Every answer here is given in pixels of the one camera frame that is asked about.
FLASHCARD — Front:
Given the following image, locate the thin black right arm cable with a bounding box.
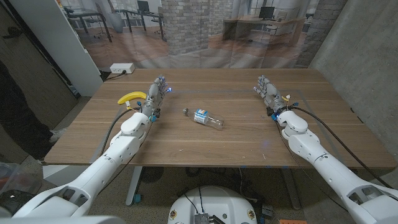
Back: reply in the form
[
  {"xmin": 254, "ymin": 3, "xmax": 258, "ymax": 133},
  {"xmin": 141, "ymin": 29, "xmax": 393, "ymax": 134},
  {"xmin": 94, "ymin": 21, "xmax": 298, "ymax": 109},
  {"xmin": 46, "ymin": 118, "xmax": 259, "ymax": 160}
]
[{"xmin": 274, "ymin": 121, "xmax": 349, "ymax": 212}]

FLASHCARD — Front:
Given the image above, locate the clear plastic water bottle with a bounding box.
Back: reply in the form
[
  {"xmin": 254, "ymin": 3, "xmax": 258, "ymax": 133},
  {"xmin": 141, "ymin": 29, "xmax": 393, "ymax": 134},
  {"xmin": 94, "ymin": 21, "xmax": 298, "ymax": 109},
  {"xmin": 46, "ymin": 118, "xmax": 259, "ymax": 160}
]
[{"xmin": 182, "ymin": 108, "xmax": 224, "ymax": 131}]

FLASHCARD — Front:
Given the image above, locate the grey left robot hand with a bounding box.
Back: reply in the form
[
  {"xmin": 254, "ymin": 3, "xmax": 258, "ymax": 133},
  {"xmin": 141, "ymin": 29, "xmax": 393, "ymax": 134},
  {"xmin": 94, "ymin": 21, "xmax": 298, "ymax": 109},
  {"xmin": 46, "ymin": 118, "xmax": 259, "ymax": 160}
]
[{"xmin": 141, "ymin": 74, "xmax": 172, "ymax": 119}]

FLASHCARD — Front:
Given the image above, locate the clear plastic bin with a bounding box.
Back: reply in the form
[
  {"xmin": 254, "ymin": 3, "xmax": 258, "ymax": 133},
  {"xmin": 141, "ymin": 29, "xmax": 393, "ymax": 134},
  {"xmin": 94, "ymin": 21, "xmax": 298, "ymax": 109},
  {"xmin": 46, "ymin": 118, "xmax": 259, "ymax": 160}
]
[{"xmin": 0, "ymin": 161, "xmax": 41, "ymax": 196}]

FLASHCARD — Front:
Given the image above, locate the white shoe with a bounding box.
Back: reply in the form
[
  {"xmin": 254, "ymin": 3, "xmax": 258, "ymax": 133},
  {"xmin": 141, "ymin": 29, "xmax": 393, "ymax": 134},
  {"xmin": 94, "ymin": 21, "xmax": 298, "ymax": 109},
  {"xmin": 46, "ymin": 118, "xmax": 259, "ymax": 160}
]
[{"xmin": 49, "ymin": 128, "xmax": 67, "ymax": 144}]

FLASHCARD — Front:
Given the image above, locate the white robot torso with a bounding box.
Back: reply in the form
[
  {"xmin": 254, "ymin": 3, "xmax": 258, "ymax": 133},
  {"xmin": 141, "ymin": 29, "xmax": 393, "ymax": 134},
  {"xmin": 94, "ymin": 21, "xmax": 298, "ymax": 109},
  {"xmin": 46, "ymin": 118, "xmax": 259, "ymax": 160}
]
[{"xmin": 167, "ymin": 185, "xmax": 258, "ymax": 224}]

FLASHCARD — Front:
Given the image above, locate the white panel board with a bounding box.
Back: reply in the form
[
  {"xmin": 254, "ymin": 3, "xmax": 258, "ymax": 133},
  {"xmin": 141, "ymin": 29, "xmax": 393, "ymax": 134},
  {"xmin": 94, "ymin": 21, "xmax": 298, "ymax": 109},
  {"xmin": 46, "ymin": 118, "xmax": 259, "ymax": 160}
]
[{"xmin": 9, "ymin": 0, "xmax": 104, "ymax": 98}]

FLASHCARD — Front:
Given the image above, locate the grey table leg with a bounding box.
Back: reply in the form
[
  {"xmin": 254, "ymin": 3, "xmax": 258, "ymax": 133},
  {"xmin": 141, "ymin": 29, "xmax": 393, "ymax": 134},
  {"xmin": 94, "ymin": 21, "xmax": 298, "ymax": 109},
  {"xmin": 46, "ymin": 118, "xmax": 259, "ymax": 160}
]
[{"xmin": 281, "ymin": 167, "xmax": 302, "ymax": 211}]

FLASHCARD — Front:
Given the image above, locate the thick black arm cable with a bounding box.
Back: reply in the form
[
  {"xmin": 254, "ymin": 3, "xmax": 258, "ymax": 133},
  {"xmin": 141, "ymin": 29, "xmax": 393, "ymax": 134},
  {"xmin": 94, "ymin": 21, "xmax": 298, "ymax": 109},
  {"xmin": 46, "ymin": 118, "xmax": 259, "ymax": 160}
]
[
  {"xmin": 287, "ymin": 105, "xmax": 394, "ymax": 189},
  {"xmin": 99, "ymin": 107, "xmax": 142, "ymax": 156}
]

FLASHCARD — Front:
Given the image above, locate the printed office backdrop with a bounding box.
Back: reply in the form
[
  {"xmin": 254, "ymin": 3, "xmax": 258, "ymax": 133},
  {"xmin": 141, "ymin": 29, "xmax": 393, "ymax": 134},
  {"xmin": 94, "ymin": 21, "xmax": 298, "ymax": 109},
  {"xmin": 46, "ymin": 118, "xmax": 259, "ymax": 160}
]
[{"xmin": 58, "ymin": 0, "xmax": 348, "ymax": 70}]

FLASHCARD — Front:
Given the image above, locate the person in dark trousers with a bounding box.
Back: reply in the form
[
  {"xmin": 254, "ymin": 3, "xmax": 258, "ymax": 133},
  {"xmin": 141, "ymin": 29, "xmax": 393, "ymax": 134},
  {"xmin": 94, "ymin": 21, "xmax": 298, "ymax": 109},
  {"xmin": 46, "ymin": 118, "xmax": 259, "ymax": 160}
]
[{"xmin": 0, "ymin": 60, "xmax": 55, "ymax": 161}]

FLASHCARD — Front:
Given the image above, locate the black round fan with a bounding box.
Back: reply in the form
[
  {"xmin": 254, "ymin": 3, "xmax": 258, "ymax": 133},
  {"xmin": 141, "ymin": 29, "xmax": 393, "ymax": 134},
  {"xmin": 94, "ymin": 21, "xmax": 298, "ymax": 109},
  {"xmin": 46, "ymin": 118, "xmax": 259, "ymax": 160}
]
[{"xmin": 139, "ymin": 166, "xmax": 165, "ymax": 184}]

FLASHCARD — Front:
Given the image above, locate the yellow toy banana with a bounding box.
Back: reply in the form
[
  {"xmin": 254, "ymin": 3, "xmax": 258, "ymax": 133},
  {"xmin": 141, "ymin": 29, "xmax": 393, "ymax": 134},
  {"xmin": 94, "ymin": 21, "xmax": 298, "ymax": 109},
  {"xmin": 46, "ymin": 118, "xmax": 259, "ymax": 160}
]
[{"xmin": 117, "ymin": 91, "xmax": 147, "ymax": 106}]

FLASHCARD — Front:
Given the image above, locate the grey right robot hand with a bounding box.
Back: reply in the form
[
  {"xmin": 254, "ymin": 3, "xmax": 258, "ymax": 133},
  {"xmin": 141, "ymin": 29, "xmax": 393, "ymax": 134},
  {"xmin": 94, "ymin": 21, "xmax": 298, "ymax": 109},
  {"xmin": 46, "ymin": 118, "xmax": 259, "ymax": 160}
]
[{"xmin": 252, "ymin": 74, "xmax": 290, "ymax": 118}]

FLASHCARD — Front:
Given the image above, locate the white power strip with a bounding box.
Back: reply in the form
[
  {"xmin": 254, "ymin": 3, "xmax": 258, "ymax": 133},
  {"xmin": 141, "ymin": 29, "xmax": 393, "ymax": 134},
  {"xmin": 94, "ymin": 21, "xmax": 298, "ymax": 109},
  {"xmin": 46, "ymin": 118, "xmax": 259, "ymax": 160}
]
[{"xmin": 109, "ymin": 63, "xmax": 136, "ymax": 75}]

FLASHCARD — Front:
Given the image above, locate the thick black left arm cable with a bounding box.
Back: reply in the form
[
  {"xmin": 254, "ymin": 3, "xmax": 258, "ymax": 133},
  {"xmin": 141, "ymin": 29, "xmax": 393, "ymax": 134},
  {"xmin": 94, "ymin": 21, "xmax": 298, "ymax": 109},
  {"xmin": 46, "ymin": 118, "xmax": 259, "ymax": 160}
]
[{"xmin": 99, "ymin": 107, "xmax": 142, "ymax": 156}]

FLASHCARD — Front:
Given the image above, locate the black door handle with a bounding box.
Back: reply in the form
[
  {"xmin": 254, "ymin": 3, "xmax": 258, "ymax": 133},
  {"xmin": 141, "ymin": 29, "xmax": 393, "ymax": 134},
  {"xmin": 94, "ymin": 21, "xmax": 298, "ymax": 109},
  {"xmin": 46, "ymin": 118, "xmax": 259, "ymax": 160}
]
[{"xmin": 2, "ymin": 26, "xmax": 23, "ymax": 40}]

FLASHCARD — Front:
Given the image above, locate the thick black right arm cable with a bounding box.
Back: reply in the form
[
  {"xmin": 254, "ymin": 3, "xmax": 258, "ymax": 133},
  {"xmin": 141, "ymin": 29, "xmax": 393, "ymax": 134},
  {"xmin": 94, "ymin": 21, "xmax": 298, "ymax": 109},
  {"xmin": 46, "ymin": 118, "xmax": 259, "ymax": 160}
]
[{"xmin": 287, "ymin": 105, "xmax": 394, "ymax": 189}]

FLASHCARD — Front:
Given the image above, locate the white table leg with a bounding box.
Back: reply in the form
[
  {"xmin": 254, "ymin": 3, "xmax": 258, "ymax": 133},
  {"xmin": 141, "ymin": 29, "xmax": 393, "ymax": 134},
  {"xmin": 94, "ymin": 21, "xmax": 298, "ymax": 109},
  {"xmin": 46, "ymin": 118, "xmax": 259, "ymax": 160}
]
[{"xmin": 125, "ymin": 166, "xmax": 143, "ymax": 207}]

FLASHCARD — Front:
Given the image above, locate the black power strip cord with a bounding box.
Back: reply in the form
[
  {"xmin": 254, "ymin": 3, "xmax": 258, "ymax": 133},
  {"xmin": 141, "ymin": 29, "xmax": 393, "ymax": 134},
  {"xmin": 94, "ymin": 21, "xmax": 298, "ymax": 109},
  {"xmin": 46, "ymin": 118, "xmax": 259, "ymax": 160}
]
[{"xmin": 104, "ymin": 70, "xmax": 127, "ymax": 82}]

